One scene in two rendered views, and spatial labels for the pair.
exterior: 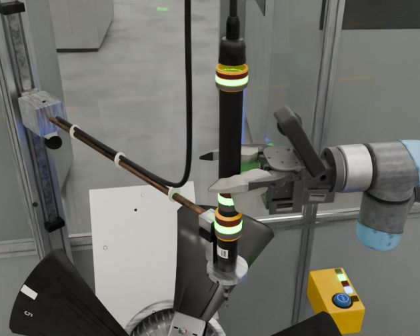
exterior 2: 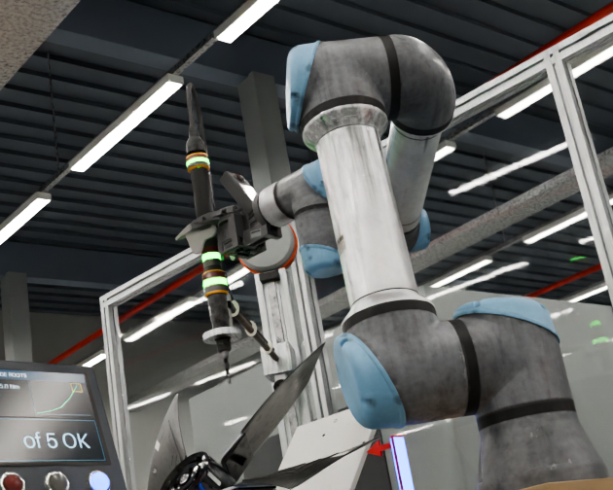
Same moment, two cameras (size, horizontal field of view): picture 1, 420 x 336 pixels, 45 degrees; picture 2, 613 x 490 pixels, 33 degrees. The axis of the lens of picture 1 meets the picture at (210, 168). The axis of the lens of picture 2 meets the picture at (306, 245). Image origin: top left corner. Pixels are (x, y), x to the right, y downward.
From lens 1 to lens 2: 193 cm
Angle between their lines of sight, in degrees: 70
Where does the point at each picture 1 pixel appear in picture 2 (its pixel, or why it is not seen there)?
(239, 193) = (191, 235)
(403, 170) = (294, 178)
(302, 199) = (235, 231)
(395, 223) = (306, 232)
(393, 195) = (295, 204)
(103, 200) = (303, 433)
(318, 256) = not seen: outside the picture
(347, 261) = not seen: outside the picture
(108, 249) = not seen: hidden behind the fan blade
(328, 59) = (601, 248)
